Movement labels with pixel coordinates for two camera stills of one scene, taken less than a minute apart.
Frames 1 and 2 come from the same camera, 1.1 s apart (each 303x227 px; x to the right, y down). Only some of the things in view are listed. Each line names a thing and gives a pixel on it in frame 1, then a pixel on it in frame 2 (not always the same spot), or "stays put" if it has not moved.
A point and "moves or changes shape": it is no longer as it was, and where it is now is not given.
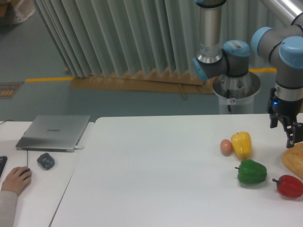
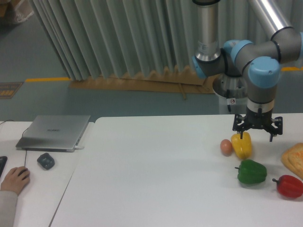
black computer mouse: [24, 171] moves or changes shape
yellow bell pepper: [241, 142] stays put
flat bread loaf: [292, 159] stays put
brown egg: [226, 147] stays put
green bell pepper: [250, 171] stays put
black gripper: [288, 110] to [258, 120]
